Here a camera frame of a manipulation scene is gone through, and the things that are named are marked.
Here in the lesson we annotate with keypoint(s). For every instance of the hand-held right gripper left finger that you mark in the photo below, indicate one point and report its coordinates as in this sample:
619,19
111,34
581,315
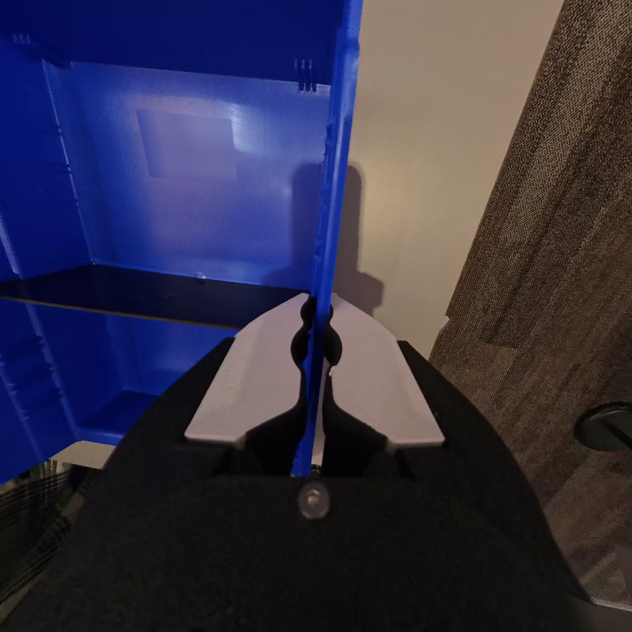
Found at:
247,385

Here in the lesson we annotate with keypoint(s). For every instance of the black chair base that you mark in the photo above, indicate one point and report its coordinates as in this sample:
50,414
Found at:
607,429

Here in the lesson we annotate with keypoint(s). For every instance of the blue divided plastic bin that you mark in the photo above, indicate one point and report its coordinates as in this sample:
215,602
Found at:
197,227

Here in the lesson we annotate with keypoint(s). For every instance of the person's plaid shirt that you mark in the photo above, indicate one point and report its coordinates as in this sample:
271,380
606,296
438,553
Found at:
29,493

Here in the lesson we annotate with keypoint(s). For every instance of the black bin divider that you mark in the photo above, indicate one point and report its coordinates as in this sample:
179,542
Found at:
148,296

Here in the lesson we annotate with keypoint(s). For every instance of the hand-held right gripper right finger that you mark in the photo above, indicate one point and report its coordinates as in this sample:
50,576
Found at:
385,390

